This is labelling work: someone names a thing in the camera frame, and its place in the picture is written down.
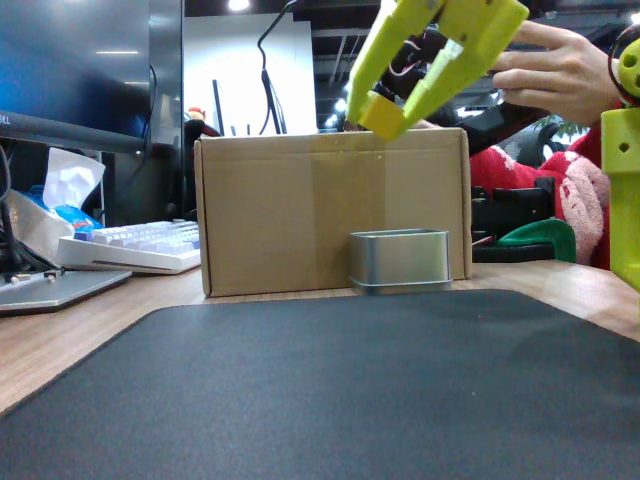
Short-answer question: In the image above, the yellow cube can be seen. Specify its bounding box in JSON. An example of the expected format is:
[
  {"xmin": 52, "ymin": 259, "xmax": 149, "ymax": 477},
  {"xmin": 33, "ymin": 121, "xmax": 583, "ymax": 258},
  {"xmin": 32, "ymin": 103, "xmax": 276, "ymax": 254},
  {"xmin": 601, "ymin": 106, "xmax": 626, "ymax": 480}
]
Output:
[{"xmin": 357, "ymin": 93, "xmax": 408, "ymax": 142}]

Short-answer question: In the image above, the silver metal tin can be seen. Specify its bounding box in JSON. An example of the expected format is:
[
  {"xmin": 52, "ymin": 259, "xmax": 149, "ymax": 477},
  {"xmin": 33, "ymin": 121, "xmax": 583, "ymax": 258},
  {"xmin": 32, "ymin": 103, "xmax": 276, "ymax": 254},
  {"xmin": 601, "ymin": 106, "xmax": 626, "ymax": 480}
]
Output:
[{"xmin": 348, "ymin": 228, "xmax": 455, "ymax": 297}]

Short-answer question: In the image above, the person's bare hand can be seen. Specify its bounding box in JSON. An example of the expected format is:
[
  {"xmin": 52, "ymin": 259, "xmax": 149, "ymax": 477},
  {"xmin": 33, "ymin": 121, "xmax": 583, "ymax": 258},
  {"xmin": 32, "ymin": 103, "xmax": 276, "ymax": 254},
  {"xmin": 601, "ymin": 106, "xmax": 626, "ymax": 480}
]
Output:
[{"xmin": 491, "ymin": 19, "xmax": 624, "ymax": 129}]

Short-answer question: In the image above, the black equipment block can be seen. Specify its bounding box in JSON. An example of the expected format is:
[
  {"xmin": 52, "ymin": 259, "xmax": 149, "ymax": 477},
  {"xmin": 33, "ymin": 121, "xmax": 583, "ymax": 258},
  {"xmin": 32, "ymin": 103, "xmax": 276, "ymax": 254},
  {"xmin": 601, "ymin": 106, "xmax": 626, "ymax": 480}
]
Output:
[{"xmin": 471, "ymin": 177, "xmax": 557, "ymax": 264}]

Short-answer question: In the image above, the white partition board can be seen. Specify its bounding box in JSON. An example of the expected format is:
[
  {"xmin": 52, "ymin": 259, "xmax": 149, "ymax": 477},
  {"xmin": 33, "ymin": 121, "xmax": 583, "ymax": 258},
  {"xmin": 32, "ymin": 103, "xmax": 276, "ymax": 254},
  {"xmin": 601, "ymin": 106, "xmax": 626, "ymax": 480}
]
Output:
[{"xmin": 183, "ymin": 13, "xmax": 318, "ymax": 137}]

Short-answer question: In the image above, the person torso red white sweater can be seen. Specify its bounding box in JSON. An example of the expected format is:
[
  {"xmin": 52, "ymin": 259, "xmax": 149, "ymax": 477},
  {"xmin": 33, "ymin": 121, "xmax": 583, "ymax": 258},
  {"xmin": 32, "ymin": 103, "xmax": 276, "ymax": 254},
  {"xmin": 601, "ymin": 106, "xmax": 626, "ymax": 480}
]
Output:
[{"xmin": 469, "ymin": 99, "xmax": 614, "ymax": 271}]

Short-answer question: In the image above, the green felt cloth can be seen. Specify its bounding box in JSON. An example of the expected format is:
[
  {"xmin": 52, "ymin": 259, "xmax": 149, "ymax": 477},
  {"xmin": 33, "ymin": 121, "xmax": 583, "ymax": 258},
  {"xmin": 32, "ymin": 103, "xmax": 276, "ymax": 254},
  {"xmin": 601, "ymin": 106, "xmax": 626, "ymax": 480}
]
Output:
[{"xmin": 496, "ymin": 218, "xmax": 578, "ymax": 264}]

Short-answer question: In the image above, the brown cardboard box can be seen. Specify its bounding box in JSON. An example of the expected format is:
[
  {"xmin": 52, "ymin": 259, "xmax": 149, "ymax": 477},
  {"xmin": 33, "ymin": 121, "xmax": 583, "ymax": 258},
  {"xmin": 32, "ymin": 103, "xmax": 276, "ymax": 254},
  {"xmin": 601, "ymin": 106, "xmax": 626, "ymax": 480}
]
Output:
[{"xmin": 192, "ymin": 127, "xmax": 474, "ymax": 299}]

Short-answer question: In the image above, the white mechanical keyboard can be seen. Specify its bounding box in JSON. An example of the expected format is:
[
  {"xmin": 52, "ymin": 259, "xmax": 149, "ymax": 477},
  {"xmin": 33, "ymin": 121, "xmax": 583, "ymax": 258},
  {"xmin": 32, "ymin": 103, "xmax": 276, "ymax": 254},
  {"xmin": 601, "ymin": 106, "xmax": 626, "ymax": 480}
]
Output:
[{"xmin": 56, "ymin": 219, "xmax": 203, "ymax": 277}]

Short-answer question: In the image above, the dark computer monitor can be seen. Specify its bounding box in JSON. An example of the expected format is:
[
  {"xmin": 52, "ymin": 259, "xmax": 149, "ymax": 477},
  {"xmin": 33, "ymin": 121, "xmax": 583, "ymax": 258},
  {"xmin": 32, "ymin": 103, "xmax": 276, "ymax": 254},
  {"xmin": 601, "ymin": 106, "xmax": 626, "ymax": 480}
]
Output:
[{"xmin": 0, "ymin": 0, "xmax": 184, "ymax": 154}]

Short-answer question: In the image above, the blue white tissue pack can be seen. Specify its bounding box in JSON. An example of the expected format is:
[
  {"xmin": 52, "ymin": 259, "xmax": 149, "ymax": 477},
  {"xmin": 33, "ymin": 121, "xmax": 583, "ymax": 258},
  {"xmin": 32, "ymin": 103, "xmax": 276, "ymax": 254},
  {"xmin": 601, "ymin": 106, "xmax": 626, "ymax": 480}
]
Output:
[{"xmin": 29, "ymin": 146, "xmax": 108, "ymax": 242}]

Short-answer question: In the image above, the black rectangular desk mat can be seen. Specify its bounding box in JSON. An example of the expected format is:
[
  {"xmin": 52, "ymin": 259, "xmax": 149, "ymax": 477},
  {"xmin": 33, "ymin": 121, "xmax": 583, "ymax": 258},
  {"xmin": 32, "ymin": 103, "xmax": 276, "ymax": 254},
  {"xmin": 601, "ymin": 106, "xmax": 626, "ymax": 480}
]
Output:
[{"xmin": 0, "ymin": 288, "xmax": 640, "ymax": 480}]

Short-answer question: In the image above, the silver flat monitor base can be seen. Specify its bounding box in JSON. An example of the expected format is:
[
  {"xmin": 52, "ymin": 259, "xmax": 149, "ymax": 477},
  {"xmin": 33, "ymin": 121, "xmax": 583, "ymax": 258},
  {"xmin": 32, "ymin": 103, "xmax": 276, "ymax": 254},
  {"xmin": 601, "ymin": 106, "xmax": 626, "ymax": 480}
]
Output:
[{"xmin": 0, "ymin": 268, "xmax": 134, "ymax": 318}]

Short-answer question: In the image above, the white red black servo cable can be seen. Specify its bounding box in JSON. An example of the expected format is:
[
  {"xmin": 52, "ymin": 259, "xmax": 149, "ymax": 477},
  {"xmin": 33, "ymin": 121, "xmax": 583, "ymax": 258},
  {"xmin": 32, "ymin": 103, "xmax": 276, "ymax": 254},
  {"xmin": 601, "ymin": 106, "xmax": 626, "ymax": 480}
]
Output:
[{"xmin": 388, "ymin": 42, "xmax": 432, "ymax": 77}]

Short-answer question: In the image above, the black leader arm handle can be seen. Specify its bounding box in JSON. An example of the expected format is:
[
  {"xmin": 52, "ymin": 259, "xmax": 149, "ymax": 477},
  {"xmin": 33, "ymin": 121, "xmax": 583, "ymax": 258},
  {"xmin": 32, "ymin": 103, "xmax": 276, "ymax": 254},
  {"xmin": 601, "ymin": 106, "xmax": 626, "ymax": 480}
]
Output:
[{"xmin": 424, "ymin": 98, "xmax": 552, "ymax": 157}]

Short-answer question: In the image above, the black gooseneck cable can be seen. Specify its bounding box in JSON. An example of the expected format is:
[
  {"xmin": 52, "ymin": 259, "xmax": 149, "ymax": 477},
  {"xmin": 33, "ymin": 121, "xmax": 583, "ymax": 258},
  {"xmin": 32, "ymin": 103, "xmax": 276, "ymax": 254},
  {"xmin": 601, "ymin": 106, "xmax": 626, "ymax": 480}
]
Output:
[{"xmin": 256, "ymin": 0, "xmax": 301, "ymax": 136}]

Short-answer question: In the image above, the black cable bundle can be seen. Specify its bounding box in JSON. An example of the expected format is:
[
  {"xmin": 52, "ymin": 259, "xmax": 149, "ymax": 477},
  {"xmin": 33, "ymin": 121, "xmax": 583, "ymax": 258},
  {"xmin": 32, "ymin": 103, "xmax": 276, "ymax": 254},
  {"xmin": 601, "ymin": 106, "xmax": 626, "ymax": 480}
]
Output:
[{"xmin": 0, "ymin": 143, "xmax": 36, "ymax": 275}]

